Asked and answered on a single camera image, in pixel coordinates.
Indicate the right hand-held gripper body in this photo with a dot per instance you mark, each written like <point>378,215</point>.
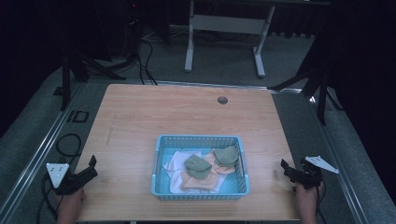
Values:
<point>309,175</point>

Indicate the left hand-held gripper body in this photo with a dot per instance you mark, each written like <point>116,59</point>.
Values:
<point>58,174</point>

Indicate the person's right hand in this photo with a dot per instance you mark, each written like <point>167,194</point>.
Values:
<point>306,203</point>

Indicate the person's left hand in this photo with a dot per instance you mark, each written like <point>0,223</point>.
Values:
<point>70,207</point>

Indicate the green folded cloth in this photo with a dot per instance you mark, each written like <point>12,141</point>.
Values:
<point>226,155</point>
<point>196,166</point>

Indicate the light blue plastic basket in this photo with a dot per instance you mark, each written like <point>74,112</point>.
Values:
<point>162,186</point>

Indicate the black tripod stand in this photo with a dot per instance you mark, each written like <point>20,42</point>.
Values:
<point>66,81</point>
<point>322,93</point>

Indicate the white cloth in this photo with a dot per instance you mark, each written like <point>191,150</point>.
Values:
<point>179,161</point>

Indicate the metal floor rail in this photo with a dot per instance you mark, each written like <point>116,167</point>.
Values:
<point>34,158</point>
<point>202,83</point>
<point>337,155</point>

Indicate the white metal table frame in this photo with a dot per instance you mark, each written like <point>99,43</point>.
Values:
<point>229,24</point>

